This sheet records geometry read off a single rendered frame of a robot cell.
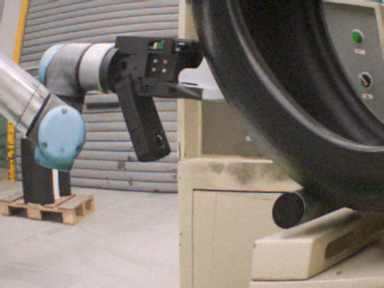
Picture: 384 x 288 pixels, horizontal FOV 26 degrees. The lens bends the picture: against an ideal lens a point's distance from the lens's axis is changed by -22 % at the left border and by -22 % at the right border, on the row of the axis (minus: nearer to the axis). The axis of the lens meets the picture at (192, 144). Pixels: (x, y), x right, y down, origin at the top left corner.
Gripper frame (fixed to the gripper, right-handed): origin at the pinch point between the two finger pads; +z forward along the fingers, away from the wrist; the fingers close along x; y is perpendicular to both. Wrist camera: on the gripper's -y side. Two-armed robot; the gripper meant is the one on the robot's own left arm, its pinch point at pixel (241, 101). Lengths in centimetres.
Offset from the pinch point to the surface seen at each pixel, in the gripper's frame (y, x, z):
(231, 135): -13, 66, -42
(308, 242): -14.0, -8.9, 17.7
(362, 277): -18.3, -8.3, 28.4
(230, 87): 2.2, -10.9, 5.1
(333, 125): -1.7, 13.5, 8.3
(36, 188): -128, 436, -443
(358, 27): 17, 66, -9
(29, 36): -3, 676, -722
